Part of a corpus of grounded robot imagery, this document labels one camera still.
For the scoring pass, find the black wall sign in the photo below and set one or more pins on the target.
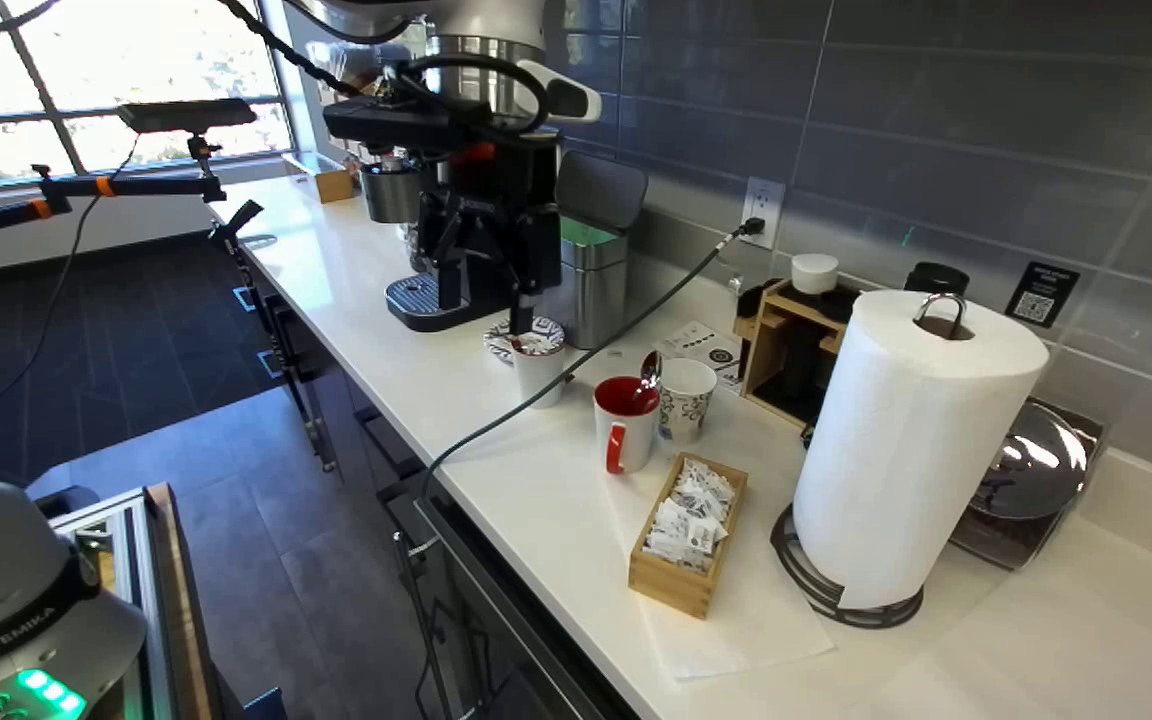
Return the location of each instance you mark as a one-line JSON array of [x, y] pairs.
[[1042, 293]]

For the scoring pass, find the wooden condiment organizer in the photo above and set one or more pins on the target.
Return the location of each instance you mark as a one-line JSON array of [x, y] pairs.
[[789, 344]]

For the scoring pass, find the aluminium frame cart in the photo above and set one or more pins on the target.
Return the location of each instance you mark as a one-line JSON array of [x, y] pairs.
[[142, 556]]

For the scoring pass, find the black coffee maker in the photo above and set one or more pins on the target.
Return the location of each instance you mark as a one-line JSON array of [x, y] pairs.
[[487, 238]]

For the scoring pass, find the wooden box of sugar packets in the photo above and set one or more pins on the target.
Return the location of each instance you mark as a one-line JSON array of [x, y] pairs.
[[681, 546]]

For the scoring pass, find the small white cup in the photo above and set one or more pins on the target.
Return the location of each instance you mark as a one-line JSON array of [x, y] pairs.
[[814, 273]]

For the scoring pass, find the white paper cup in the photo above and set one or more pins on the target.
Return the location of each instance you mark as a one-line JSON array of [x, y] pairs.
[[687, 395]]

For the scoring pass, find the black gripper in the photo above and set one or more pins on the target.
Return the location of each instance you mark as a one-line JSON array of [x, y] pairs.
[[406, 142]]

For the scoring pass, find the white wall outlet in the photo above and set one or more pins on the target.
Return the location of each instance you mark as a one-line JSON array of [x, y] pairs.
[[762, 206]]

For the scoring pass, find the blue patterned paper plate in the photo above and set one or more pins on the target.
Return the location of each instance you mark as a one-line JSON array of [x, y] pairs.
[[541, 339]]

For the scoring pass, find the red and white mug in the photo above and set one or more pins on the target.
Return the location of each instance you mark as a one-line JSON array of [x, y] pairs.
[[627, 422]]

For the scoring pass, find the metal spoon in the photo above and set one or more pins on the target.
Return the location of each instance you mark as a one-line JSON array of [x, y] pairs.
[[648, 370]]

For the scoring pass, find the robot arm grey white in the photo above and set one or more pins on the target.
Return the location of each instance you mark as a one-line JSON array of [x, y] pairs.
[[460, 49]]

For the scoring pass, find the small wooden box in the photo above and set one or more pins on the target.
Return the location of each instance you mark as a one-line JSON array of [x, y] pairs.
[[338, 185]]

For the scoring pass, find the black orange boom rod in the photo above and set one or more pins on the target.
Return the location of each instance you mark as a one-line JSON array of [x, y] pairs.
[[58, 194]]

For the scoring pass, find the white paper towel roll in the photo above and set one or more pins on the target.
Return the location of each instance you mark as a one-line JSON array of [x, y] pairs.
[[1001, 370]]

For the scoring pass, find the black camera on tripod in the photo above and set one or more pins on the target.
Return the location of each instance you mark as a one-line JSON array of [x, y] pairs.
[[192, 116]]

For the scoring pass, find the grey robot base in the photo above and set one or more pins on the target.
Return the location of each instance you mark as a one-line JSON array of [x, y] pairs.
[[67, 641]]

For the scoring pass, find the black paper towel holder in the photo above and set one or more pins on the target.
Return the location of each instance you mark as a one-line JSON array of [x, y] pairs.
[[883, 474]]

